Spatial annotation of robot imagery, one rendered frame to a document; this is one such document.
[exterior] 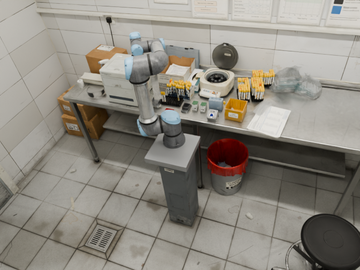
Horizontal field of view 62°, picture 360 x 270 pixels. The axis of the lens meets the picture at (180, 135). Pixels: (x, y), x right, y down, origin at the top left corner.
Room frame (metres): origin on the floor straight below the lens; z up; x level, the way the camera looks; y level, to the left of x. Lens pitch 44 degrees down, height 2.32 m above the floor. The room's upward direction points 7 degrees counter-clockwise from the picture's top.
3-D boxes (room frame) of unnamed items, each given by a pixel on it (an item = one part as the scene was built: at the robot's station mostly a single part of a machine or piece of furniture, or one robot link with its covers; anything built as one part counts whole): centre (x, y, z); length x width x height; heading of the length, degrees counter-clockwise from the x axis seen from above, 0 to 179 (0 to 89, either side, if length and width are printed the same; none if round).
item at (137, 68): (1.43, 0.18, 1.29); 0.15 x 0.12 x 0.55; 95
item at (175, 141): (1.43, 0.04, 0.97); 0.15 x 0.15 x 0.10
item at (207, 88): (2.01, -0.34, 0.94); 0.30 x 0.24 x 0.12; 145
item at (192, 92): (2.00, -0.05, 0.91); 0.20 x 0.10 x 0.07; 64
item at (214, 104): (1.76, -0.30, 0.92); 0.10 x 0.07 x 0.10; 66
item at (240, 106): (1.66, -0.42, 0.93); 0.13 x 0.13 x 0.10; 61
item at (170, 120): (1.43, 0.05, 1.08); 0.13 x 0.12 x 0.14; 95
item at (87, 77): (2.37, 0.71, 0.90); 0.25 x 0.11 x 0.05; 64
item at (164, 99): (1.92, 0.03, 0.93); 0.17 x 0.09 x 0.11; 65
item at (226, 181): (1.71, -0.38, 0.22); 0.38 x 0.37 x 0.44; 64
